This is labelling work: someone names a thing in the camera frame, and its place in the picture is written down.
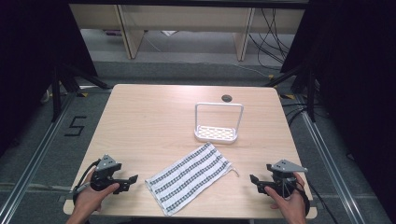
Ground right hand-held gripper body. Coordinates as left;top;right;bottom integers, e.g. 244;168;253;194
265;159;309;199

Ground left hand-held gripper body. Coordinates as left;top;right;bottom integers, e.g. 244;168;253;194
90;153;122;192

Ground white checked striped towel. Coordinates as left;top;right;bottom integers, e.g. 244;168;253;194
144;141;240;217

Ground white towel rack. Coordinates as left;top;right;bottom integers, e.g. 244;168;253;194
193;102;245;146

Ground person's left hand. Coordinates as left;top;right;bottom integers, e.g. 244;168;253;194
73;170;120;219

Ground person's right hand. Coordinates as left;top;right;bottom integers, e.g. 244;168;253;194
263;172;308;224

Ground black metal stand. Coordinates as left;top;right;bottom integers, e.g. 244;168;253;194
50;63;112;123
263;63;319;124

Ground black curtain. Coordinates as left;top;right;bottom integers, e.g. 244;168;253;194
0;0;99;158
279;0;396;223

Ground beige wooden desk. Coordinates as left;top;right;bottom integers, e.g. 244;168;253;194
68;3;306;63

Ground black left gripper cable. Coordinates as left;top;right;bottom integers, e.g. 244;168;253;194
71;159;103;207

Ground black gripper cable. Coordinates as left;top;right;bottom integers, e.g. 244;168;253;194
71;159;103;207
292;175;340;224

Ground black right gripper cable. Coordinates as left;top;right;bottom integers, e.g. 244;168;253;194
292;175;340;224

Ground aluminium floor rail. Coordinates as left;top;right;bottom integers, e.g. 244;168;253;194
298;108;366;224
0;92;78;224

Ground black floor cables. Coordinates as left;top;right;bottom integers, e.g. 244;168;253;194
280;102;316;126

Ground black hanging cables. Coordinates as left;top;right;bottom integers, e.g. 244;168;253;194
247;7;291;69

